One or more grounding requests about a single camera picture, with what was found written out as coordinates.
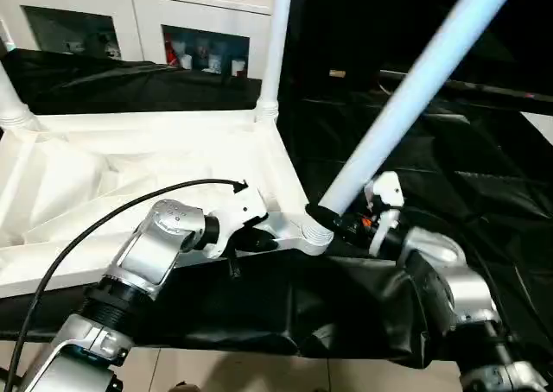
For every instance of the white plastic table top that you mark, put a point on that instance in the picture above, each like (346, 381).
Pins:
(130, 159)

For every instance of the white plastic table leg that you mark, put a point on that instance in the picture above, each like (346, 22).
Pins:
(415, 81)
(276, 38)
(13, 98)

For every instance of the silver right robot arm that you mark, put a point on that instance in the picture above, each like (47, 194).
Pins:
(441, 271)

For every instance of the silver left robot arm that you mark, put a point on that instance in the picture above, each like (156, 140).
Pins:
(164, 237)

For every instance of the black work mat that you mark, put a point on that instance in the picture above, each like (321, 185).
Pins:
(302, 314)

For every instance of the small yellow tag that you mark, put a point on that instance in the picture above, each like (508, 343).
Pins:
(337, 72)

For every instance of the dark robot foot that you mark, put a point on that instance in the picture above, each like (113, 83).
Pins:
(183, 387)

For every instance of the small white jar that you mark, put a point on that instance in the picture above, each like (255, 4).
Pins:
(186, 62)
(238, 66)

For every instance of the white bottle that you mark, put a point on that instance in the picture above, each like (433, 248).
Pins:
(212, 60)

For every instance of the dark metal rod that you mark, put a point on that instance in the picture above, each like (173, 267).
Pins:
(484, 85)

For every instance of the red bottle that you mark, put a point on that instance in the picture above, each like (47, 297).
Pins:
(173, 57)

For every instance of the white flat board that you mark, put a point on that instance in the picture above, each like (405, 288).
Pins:
(540, 126)

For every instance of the white glass-door cabinet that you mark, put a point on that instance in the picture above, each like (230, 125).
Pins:
(138, 3)

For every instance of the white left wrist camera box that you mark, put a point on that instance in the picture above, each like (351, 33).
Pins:
(242, 206)

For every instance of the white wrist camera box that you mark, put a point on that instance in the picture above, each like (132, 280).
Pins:
(384, 193)
(242, 206)

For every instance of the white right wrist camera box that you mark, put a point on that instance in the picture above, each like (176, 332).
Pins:
(384, 193)

